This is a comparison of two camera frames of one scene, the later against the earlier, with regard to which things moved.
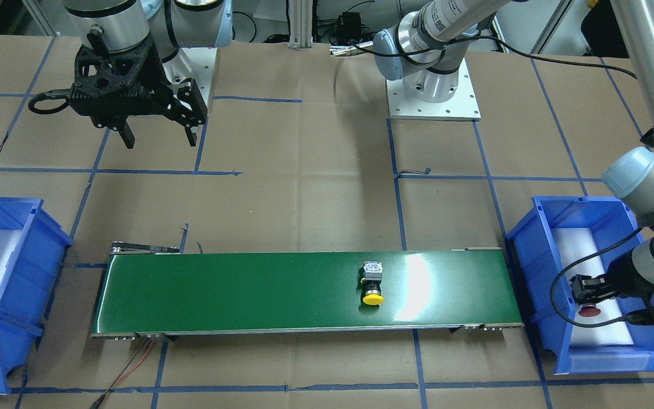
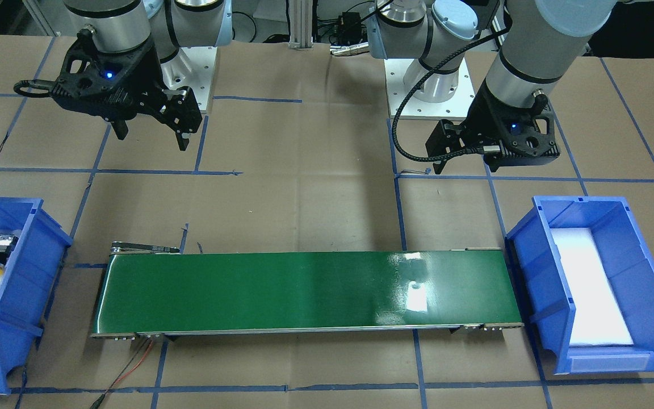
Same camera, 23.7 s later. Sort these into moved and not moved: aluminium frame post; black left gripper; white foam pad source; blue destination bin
Moved: black left gripper
Not moved: aluminium frame post; white foam pad source; blue destination bin
